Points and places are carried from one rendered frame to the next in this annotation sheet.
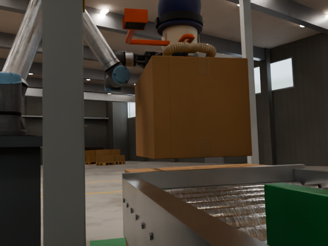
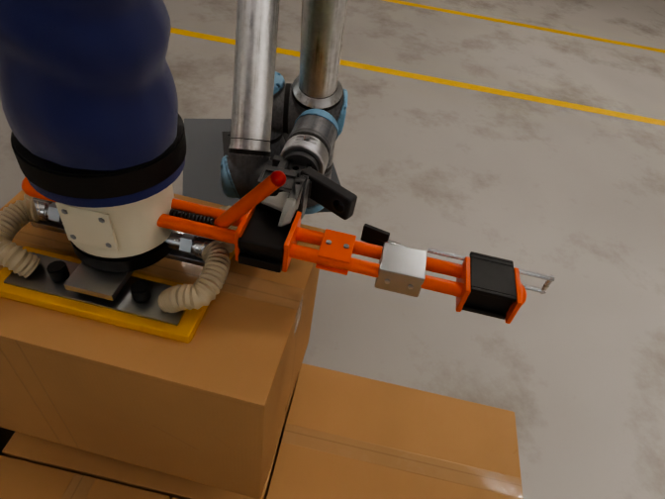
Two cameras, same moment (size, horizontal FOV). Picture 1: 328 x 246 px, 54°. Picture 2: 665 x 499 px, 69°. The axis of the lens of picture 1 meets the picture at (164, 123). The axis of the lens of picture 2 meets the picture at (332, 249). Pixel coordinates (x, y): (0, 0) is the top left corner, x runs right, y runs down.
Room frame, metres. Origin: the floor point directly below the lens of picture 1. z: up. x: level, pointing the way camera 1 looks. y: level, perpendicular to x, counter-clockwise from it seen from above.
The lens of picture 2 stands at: (2.05, -0.54, 1.71)
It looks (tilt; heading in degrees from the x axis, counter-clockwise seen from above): 44 degrees down; 107
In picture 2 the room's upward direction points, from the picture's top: 10 degrees clockwise
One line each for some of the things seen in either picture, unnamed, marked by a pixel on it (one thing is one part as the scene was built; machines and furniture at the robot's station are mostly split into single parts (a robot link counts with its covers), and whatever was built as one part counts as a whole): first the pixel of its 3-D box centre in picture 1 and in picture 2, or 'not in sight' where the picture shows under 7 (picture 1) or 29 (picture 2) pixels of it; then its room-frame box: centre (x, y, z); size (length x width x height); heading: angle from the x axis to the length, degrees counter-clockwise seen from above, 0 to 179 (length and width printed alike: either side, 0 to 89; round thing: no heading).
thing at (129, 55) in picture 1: (129, 59); (303, 159); (1.74, 0.18, 1.18); 0.09 x 0.05 x 0.10; 13
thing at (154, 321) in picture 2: not in sight; (101, 286); (1.57, -0.18, 1.07); 0.34 x 0.10 x 0.05; 12
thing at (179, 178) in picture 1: (218, 176); not in sight; (1.19, -0.19, 0.58); 0.70 x 0.03 x 0.06; 104
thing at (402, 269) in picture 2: not in sight; (401, 269); (2.00, 0.01, 1.17); 0.07 x 0.07 x 0.04; 12
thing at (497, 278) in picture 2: not in sight; (487, 289); (2.13, 0.03, 1.18); 0.08 x 0.07 x 0.05; 12
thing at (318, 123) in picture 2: (113, 60); (312, 140); (1.72, 0.26, 1.17); 0.12 x 0.09 x 0.10; 103
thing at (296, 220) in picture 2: not in sight; (268, 236); (1.79, -0.04, 1.18); 0.10 x 0.08 x 0.06; 102
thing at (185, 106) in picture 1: (183, 114); (152, 328); (1.56, -0.10, 0.85); 0.60 x 0.40 x 0.40; 12
